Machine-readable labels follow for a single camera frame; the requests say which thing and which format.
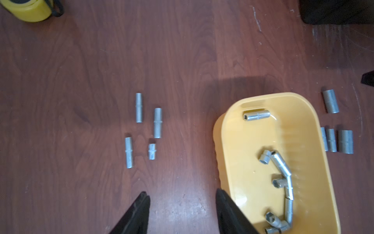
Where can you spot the short silver socket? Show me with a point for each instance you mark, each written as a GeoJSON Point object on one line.
{"type": "Point", "coordinates": [152, 151]}
{"type": "Point", "coordinates": [265, 157]}

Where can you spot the yellow tape measure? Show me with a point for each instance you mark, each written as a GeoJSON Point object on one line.
{"type": "Point", "coordinates": [34, 10]}

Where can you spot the yellow plastic storage box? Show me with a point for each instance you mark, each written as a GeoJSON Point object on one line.
{"type": "Point", "coordinates": [293, 129]}

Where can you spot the black plastic toolbox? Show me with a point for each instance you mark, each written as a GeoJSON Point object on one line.
{"type": "Point", "coordinates": [340, 12]}

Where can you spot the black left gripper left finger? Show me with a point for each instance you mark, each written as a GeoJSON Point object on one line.
{"type": "Point", "coordinates": [136, 218]}

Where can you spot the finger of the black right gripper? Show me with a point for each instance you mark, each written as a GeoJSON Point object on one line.
{"type": "Point", "coordinates": [368, 79]}

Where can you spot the wide silver socket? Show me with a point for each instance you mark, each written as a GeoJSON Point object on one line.
{"type": "Point", "coordinates": [346, 143]}
{"type": "Point", "coordinates": [273, 220]}

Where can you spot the long silver socket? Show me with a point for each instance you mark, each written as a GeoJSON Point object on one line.
{"type": "Point", "coordinates": [256, 115]}

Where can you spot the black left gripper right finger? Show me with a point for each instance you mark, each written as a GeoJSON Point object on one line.
{"type": "Point", "coordinates": [231, 220]}

